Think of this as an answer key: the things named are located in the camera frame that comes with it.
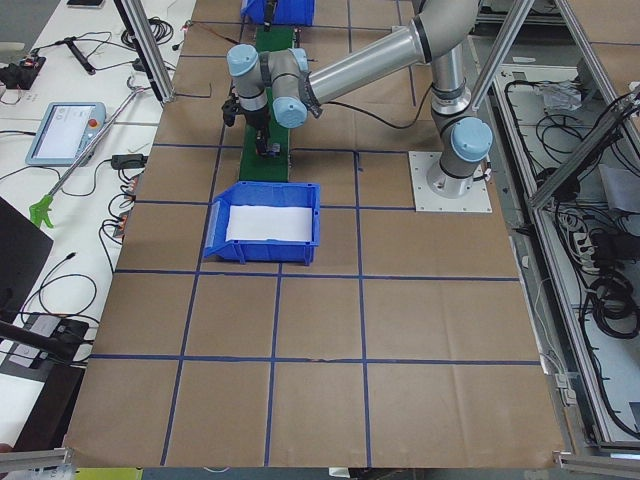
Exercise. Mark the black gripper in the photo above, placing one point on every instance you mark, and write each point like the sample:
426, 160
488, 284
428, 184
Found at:
270, 11
257, 120

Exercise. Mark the red mushroom push button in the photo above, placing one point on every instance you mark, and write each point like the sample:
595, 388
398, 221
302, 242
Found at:
273, 150

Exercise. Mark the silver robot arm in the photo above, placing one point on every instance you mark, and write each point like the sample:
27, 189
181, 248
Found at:
279, 86

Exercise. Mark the blue bin right side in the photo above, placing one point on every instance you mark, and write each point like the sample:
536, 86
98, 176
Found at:
287, 12

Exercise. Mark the blue bin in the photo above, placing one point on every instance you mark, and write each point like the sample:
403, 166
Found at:
287, 12
274, 194

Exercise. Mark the green conveyor belt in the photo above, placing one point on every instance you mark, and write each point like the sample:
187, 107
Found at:
252, 166

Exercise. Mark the blue bin left side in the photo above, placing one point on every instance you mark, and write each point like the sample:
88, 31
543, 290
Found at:
274, 194

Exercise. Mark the white foam pad left bin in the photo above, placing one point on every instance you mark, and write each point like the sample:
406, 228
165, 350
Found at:
261, 223

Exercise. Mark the black power adapter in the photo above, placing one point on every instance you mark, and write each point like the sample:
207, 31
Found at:
128, 161

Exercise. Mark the teach pendant tablet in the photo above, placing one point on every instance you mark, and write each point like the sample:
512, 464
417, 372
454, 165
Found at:
64, 132

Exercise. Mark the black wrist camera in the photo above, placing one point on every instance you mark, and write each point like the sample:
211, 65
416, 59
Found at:
231, 109

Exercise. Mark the aluminium frame post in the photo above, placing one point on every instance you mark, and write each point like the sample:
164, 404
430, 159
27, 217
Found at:
137, 26

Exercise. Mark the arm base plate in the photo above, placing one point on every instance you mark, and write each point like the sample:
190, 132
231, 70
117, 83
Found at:
435, 192

